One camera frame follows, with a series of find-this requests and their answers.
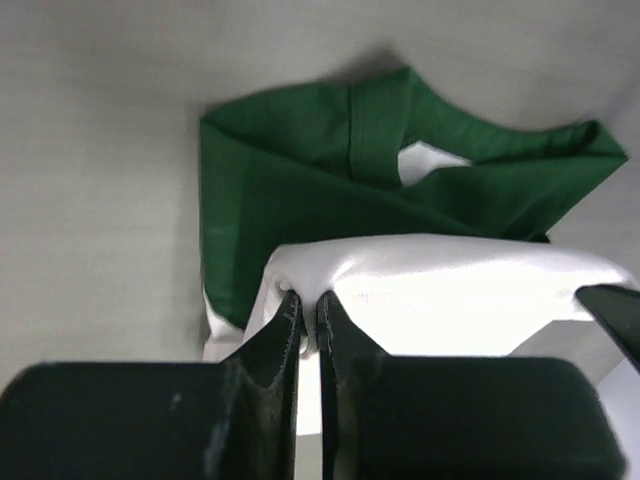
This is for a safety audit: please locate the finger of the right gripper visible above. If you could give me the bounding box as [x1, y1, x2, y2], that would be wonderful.
[576, 284, 640, 371]

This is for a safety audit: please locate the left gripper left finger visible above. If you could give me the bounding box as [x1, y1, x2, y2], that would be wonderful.
[1, 292, 303, 479]

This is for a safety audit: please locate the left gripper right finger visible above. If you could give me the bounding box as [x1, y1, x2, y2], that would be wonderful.
[316, 292, 626, 479]

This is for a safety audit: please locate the white and green raglan t-shirt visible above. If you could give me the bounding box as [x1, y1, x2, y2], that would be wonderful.
[198, 65, 640, 480]

